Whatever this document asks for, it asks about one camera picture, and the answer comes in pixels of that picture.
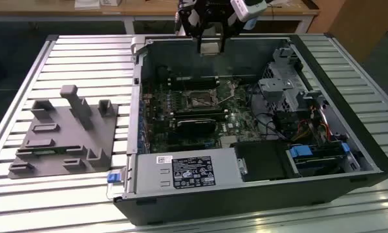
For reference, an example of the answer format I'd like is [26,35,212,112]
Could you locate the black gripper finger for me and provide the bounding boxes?
[179,0,204,55]
[217,0,239,53]

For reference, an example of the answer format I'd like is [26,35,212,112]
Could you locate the silver CPU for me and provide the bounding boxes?
[200,41,221,56]

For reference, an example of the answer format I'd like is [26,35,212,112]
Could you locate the CPU socket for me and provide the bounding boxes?
[185,89,220,110]

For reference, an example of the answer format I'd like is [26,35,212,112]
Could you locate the wooden desk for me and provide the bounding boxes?
[0,0,321,34]

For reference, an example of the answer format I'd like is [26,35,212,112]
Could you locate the metal drive cage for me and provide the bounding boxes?
[257,47,324,112]

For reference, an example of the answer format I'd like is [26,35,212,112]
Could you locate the black RAM stick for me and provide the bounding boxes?
[173,109,224,117]

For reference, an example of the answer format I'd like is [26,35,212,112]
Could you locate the green motherboard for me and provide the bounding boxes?
[140,77,269,155]

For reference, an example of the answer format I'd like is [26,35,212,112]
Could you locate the wooden cabinet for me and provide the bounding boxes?
[316,0,388,64]

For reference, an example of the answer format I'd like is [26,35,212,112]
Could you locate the black graphics card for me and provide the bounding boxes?
[176,117,217,134]

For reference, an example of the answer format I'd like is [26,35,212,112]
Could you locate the silver heat sink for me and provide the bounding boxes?
[219,135,239,148]

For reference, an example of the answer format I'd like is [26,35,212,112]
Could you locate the hard disk in blue carrier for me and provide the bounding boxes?
[285,143,347,176]

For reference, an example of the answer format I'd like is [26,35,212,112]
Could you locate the black drive box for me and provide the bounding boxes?
[229,140,299,183]

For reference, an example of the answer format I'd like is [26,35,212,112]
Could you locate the gray plastic parts rack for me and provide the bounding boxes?
[6,84,120,180]

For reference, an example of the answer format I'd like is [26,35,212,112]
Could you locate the silver power supply with label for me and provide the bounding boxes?
[124,148,247,195]

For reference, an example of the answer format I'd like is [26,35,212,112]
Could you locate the blue case latch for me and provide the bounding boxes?
[107,171,124,184]

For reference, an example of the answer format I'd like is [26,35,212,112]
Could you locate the green RAM stick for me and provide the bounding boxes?
[28,148,67,155]

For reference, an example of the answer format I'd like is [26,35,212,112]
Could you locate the black open PC case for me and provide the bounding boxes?
[112,33,388,225]

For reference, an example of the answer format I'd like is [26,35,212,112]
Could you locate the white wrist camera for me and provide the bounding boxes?
[231,0,269,22]

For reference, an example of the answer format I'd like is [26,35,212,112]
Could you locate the black cable in case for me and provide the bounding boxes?
[255,112,289,142]

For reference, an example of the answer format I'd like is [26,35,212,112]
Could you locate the orange and yellow wires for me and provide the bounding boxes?
[292,120,331,142]

